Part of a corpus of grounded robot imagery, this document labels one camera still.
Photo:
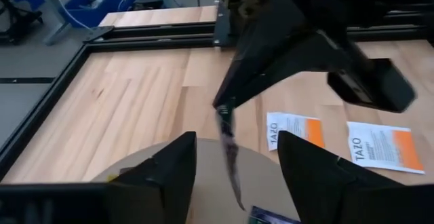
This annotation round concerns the dark blackcurrant tea packet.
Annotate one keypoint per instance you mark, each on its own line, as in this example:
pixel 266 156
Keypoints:
pixel 229 139
pixel 271 217

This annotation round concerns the black table rail frame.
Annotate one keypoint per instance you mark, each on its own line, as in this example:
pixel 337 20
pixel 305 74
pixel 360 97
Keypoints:
pixel 152 35

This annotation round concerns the white orange Tazo tea packet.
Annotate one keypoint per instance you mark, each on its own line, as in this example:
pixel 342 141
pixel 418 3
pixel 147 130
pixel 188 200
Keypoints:
pixel 383 147
pixel 291 129

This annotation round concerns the black chair base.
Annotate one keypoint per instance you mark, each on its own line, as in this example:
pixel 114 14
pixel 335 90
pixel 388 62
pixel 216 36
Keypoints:
pixel 20 20

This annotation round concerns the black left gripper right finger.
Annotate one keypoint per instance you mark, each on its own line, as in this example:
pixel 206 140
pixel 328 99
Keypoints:
pixel 315 183

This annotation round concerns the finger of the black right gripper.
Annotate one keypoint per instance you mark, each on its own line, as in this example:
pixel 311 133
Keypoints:
pixel 298 71
pixel 271 30

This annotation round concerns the round grey table mat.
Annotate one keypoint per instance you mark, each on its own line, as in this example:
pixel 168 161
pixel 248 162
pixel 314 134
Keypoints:
pixel 210 190

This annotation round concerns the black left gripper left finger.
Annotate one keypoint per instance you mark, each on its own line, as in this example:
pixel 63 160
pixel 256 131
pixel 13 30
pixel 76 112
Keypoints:
pixel 176 169

